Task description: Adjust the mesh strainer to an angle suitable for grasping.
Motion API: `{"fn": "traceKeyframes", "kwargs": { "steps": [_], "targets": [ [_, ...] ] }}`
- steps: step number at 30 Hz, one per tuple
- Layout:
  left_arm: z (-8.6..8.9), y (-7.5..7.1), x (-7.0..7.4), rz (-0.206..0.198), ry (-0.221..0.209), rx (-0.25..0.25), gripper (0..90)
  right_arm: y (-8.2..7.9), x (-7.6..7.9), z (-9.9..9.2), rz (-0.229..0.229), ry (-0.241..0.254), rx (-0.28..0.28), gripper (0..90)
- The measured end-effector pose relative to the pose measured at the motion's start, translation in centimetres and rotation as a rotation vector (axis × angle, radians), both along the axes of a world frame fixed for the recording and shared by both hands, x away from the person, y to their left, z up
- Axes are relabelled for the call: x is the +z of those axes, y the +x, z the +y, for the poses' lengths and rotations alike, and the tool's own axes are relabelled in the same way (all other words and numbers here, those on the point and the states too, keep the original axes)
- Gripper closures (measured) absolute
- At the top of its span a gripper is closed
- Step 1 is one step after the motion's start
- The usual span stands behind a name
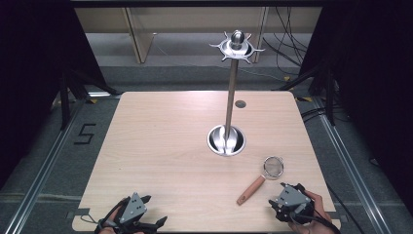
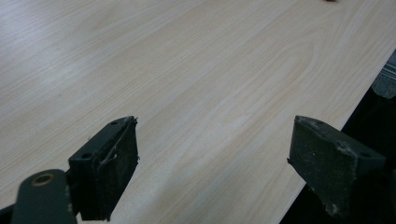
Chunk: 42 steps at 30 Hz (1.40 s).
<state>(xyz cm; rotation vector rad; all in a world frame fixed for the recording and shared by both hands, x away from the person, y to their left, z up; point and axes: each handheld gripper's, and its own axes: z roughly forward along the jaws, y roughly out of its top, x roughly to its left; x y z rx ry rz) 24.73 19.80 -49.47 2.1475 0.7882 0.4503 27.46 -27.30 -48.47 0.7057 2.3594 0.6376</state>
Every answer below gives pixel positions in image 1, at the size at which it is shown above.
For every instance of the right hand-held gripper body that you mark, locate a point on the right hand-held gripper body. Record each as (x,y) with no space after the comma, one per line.
(292,202)

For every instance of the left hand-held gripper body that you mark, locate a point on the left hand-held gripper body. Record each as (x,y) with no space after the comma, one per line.
(133,208)

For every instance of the silver metal utensil rack stand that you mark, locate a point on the silver metal utensil rack stand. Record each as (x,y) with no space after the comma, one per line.
(229,130)

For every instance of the person's left hand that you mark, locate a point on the person's left hand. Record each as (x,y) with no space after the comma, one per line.
(112,215)

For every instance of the person's right hand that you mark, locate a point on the person's right hand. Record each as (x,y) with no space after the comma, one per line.
(317,208)

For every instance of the yellow tape floor marker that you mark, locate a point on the yellow tape floor marker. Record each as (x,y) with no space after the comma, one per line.
(92,101)
(303,98)

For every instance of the grey round table grommet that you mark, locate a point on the grey round table grommet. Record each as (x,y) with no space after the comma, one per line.
(240,104)

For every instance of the black metal stand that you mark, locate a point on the black metal stand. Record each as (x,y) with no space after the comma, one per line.
(66,97)
(326,91)

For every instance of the wooden furniture panel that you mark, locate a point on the wooden furniture panel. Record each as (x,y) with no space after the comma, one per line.
(139,35)
(261,32)

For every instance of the aluminium floor rail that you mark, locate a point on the aluminium floor rail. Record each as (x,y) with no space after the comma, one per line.
(350,169)
(39,175)

